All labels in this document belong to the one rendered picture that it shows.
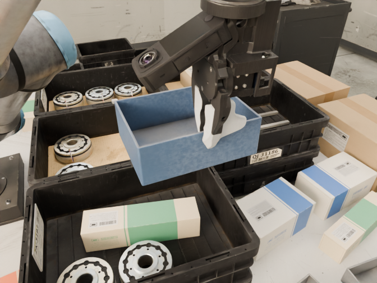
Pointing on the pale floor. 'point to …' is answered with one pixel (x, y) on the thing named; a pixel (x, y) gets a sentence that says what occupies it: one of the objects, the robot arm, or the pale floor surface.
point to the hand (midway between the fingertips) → (203, 140)
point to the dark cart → (311, 33)
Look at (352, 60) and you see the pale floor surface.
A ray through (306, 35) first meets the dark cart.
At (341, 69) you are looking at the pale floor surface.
